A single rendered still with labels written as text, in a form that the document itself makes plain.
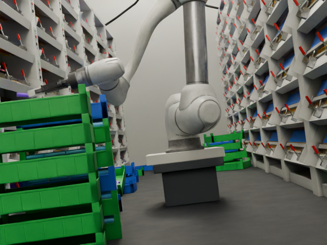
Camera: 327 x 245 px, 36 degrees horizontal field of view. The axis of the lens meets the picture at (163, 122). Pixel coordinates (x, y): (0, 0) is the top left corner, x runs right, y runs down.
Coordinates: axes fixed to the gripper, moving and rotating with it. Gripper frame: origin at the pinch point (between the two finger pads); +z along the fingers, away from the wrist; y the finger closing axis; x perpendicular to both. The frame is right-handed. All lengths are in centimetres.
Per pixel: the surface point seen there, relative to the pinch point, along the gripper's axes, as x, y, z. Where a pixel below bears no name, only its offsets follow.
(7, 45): -27.8, -11.6, 10.7
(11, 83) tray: -9.7, -11.0, 13.4
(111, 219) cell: 59, 59, -29
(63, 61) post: -38, -124, 10
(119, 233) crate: 64, 60, -30
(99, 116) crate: 25, 60, -35
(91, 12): -108, -264, -1
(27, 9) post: -57, -54, 6
